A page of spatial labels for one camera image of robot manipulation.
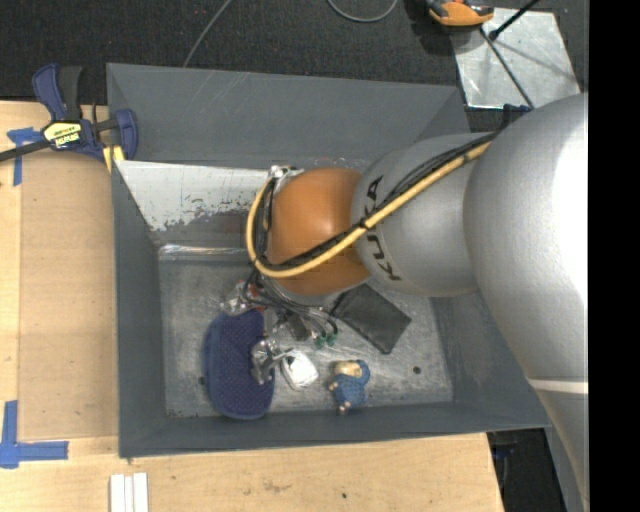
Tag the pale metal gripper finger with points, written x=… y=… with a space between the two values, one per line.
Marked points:
x=261 y=368
x=280 y=354

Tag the white crumpled packet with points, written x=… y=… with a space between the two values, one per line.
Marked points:
x=302 y=372

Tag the blue dotted cloth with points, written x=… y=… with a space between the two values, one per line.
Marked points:
x=227 y=365

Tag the clear plastic packet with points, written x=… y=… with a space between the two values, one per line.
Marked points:
x=237 y=300

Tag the blue toy figure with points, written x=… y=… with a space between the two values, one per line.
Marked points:
x=351 y=387

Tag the dark green flat block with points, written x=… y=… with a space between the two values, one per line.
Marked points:
x=375 y=317

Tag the pale wood board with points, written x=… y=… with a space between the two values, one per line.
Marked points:
x=65 y=300

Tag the grey metal bin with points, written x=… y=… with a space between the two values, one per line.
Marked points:
x=200 y=125

